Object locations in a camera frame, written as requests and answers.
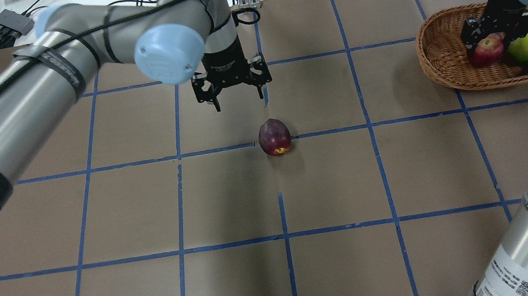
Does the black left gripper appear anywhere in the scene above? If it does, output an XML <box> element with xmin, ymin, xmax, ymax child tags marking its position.
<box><xmin>191</xmin><ymin>38</ymin><xmax>272</xmax><ymax>112</ymax></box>

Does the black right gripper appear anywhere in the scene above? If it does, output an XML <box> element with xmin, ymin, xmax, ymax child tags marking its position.
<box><xmin>461</xmin><ymin>0</ymin><xmax>528</xmax><ymax>51</ymax></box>

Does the red yellow apple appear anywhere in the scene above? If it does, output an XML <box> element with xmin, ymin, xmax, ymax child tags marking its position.
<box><xmin>468</xmin><ymin>33</ymin><xmax>506</xmax><ymax>68</ymax></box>

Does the dark red apple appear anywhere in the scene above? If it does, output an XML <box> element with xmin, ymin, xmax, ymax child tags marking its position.
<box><xmin>258</xmin><ymin>119</ymin><xmax>292</xmax><ymax>156</ymax></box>

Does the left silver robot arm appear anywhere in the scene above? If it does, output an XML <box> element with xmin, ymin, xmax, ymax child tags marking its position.
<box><xmin>0</xmin><ymin>0</ymin><xmax>272</xmax><ymax>210</ymax></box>

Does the woven wicker basket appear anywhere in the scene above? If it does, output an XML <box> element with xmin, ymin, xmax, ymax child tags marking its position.
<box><xmin>415</xmin><ymin>2</ymin><xmax>528</xmax><ymax>91</ymax></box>

